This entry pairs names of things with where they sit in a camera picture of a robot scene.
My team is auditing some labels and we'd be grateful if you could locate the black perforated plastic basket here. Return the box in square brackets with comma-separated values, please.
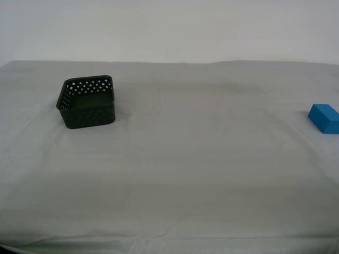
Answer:
[56, 74, 117, 130]

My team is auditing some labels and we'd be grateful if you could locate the blue rectangular block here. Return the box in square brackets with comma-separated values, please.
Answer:
[307, 103, 339, 134]

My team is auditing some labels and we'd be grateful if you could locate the white tablecloth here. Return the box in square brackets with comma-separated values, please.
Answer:
[0, 60, 339, 254]

